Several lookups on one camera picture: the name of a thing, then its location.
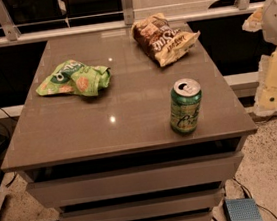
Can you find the blue perforated box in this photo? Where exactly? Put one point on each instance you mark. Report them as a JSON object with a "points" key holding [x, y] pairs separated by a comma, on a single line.
{"points": [[241, 210]]}

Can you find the green rice chip bag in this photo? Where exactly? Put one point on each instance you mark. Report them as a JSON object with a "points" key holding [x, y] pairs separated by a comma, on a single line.
{"points": [[72, 77]]}

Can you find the grey drawer cabinet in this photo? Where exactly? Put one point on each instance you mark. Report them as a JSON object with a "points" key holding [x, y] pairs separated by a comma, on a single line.
{"points": [[115, 157]]}

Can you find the green soda can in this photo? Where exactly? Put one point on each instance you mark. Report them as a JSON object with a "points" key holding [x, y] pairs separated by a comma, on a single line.
{"points": [[185, 105]]}

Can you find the brown chip bag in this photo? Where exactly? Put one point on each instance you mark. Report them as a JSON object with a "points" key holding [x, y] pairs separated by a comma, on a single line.
{"points": [[160, 41]]}

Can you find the metal window railing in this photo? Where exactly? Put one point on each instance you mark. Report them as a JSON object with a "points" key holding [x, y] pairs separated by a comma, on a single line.
{"points": [[31, 21]]}

